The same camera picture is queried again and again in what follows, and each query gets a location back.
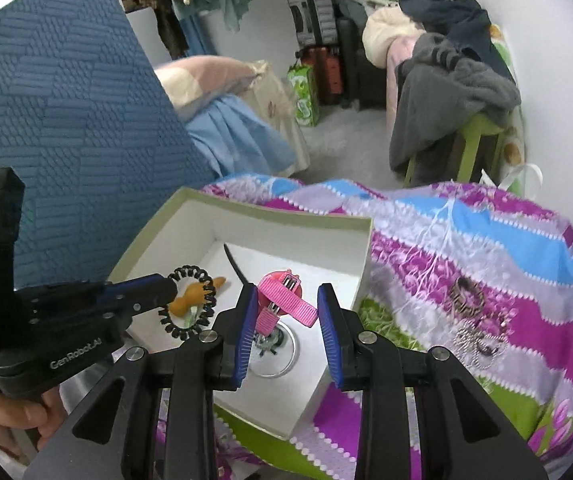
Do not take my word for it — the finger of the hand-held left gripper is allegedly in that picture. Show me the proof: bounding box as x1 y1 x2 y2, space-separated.
101 273 178 320

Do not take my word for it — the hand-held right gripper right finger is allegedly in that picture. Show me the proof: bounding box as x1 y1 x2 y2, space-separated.
316 283 551 480

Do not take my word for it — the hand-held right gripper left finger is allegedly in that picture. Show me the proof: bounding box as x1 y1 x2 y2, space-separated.
22 284 260 480

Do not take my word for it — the silver bangle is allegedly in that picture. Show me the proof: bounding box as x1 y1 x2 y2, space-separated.
248 322 301 379

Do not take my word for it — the orange gourd pendant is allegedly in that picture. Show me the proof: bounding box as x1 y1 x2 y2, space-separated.
167 276 228 315

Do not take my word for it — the black spiral hair tie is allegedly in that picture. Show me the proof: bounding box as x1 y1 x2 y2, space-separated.
158 264 218 337

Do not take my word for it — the pink ribbon hair clip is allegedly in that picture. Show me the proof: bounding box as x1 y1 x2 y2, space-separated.
257 269 318 337

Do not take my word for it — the black hair stick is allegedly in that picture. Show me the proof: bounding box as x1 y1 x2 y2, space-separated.
222 242 248 287

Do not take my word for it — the green and white cardboard box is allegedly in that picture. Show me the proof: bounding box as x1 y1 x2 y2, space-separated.
107 186 374 442

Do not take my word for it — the person's left hand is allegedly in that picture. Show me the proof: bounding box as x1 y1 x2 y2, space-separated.
0 387 70 457

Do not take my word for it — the floral striped blanket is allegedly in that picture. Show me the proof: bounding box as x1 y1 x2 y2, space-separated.
200 172 573 480

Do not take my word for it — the light blue bed skirt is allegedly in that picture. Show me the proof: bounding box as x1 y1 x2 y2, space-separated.
185 94 298 179

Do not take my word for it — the large blue covered chair back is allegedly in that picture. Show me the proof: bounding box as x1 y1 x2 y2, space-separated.
0 0 218 312

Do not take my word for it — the pink and cream pillow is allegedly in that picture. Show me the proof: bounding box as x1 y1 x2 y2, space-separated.
153 54 268 122

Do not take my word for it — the cream floral fabric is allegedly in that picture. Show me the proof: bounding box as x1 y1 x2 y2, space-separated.
243 61 313 167

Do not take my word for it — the green shopping bag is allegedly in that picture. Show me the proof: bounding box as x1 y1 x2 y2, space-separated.
286 62 323 129

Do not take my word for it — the green stool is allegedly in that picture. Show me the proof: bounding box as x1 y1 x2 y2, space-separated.
403 112 508 187

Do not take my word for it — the white ribbon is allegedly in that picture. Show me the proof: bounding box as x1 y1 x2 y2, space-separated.
481 162 543 197

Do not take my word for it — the grey fleece garment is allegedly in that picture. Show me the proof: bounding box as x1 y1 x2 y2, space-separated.
389 32 523 177

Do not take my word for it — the red suitcase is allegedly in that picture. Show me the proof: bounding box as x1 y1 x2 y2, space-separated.
301 45 343 107

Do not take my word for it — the black suitcase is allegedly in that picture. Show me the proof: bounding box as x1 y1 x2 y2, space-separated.
335 14 393 112

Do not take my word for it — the pink quilt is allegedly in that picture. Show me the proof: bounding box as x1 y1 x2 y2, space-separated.
383 35 428 112

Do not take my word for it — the green patterned cushion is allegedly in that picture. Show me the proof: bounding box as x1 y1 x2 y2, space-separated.
485 22 528 172

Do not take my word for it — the cream quilt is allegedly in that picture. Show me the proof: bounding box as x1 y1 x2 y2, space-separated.
361 7 428 69

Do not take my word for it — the dark navy garment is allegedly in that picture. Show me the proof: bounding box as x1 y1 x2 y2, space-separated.
398 0 511 82

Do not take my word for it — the silver chain bracelet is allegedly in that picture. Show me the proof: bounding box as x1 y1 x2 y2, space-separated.
448 317 511 369

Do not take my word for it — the leopard print hair tie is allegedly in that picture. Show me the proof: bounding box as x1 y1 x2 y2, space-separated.
441 277 491 319

